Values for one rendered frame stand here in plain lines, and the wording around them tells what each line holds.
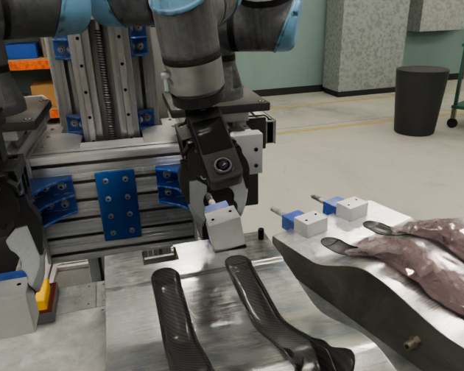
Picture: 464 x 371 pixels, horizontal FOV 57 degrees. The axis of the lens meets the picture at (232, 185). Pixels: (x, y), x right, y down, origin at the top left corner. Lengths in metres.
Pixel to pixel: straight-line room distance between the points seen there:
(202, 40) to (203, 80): 0.05
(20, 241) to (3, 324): 0.10
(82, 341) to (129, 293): 0.12
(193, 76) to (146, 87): 0.63
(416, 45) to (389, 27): 1.08
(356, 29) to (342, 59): 0.42
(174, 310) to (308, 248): 0.28
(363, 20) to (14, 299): 6.01
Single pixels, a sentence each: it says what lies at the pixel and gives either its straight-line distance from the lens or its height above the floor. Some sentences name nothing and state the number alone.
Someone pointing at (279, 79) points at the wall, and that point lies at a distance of 6.39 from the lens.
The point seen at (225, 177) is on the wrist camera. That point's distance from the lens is 0.53.
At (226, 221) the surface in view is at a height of 0.94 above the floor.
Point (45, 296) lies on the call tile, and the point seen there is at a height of 0.84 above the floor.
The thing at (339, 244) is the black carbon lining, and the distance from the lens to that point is 0.78.
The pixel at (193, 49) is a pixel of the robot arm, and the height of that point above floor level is 1.19.
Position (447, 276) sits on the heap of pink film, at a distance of 0.65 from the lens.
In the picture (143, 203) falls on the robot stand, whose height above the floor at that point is 0.81.
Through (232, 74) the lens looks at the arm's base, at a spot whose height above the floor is 1.09.
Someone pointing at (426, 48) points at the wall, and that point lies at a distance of 7.65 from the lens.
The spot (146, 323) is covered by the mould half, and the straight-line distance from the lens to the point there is 0.56.
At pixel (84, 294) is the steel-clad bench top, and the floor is 0.80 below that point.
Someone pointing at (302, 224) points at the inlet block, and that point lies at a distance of 0.78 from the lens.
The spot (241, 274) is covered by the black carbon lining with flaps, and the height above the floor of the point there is 0.88.
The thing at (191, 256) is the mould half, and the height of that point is 0.89.
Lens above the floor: 1.24
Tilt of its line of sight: 23 degrees down
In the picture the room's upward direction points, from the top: 2 degrees counter-clockwise
